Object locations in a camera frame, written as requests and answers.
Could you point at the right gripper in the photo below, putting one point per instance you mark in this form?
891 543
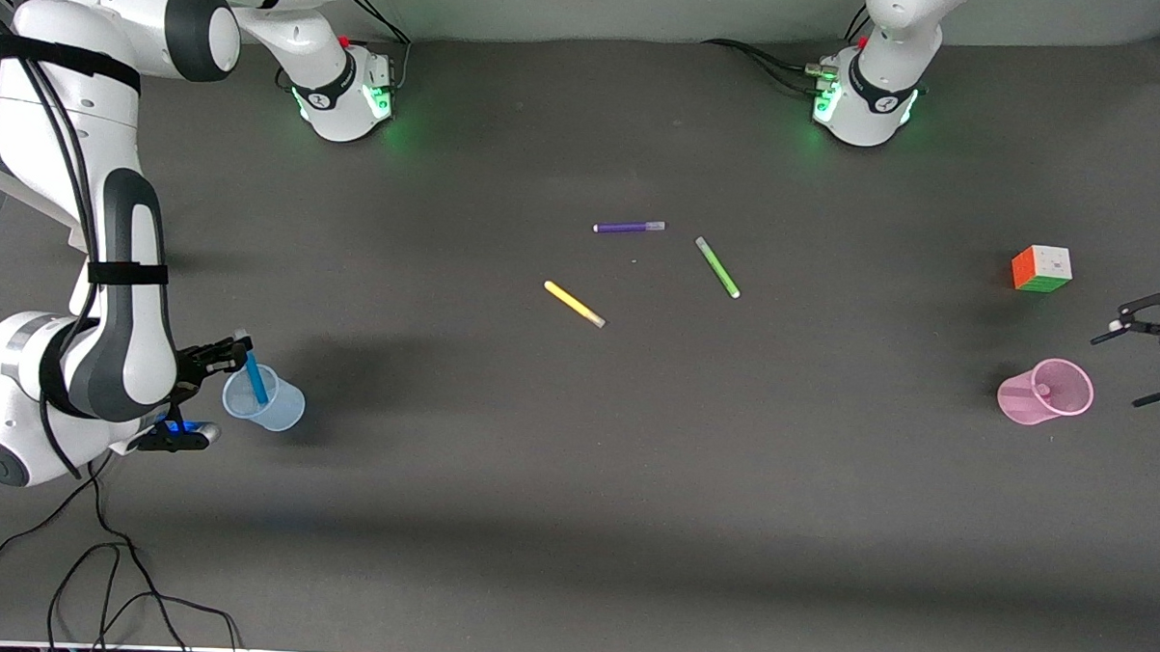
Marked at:
190 364

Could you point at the blue marker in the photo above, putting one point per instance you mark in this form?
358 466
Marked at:
256 377

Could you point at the pink marker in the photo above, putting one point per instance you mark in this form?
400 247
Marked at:
1043 389

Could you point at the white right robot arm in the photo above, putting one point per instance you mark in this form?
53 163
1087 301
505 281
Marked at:
75 135

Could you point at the light blue mesh cup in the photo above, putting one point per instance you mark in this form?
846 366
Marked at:
283 412

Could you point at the colourful puzzle cube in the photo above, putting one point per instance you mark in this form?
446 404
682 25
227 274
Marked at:
1043 270

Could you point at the pink mesh cup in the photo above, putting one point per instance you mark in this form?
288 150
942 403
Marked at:
1016 407

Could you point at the white pole stand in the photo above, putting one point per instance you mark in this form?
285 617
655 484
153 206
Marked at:
11 192

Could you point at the yellow marker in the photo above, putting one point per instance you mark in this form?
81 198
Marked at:
573 304

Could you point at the dark grey table mat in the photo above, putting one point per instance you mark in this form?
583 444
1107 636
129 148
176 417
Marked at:
573 519

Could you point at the purple marker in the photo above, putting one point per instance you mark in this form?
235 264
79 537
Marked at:
627 227

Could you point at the green marker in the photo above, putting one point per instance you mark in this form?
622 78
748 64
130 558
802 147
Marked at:
717 267

